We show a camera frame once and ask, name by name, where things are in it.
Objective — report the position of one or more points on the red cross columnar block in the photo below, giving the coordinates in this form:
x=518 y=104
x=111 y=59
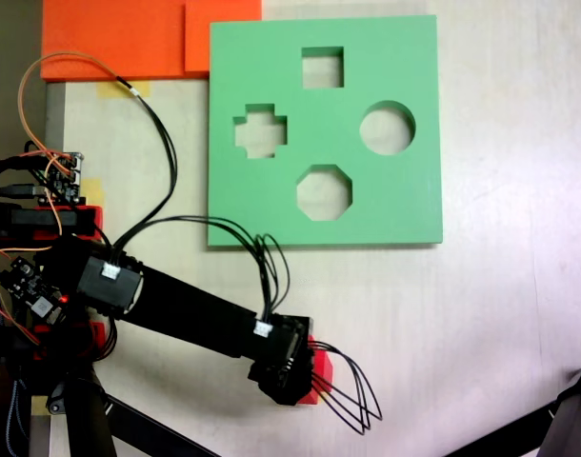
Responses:
x=323 y=366

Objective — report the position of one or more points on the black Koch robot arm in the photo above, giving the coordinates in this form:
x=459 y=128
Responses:
x=190 y=309

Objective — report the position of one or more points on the green shape-hole board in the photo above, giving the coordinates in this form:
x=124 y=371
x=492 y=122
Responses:
x=281 y=214

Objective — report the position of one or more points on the large orange foam block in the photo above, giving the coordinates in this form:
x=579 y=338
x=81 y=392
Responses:
x=109 y=38

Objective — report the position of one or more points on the red base clamp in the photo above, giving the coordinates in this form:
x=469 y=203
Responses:
x=93 y=219
x=97 y=333

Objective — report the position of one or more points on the black tripod leg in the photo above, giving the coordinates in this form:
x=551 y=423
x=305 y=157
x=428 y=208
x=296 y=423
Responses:
x=86 y=419
x=569 y=428

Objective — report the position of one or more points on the yellow masking tape piece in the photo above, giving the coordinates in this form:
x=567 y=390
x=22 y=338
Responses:
x=124 y=89
x=95 y=190
x=39 y=404

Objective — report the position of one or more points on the circuit board with connectors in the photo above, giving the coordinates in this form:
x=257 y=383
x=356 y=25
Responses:
x=64 y=183

